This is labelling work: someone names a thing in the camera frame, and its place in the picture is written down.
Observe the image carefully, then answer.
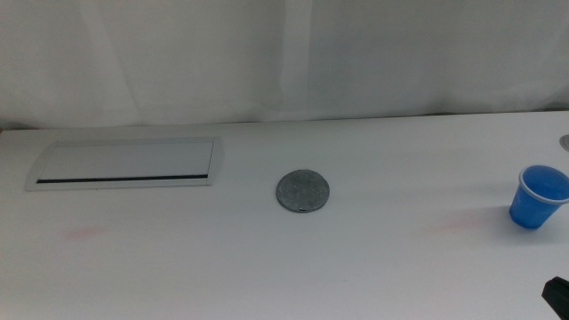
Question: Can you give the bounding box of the blue plastic cup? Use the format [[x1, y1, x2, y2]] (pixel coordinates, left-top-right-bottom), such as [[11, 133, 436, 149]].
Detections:
[[509, 164, 569, 230]]

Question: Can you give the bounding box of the round grey cup mat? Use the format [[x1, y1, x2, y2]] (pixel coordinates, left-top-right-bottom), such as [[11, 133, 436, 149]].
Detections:
[[276, 169, 331, 214]]

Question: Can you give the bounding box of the white fabric backdrop curtain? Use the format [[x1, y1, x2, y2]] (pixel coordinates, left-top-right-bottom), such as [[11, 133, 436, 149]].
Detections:
[[0, 0, 569, 131]]

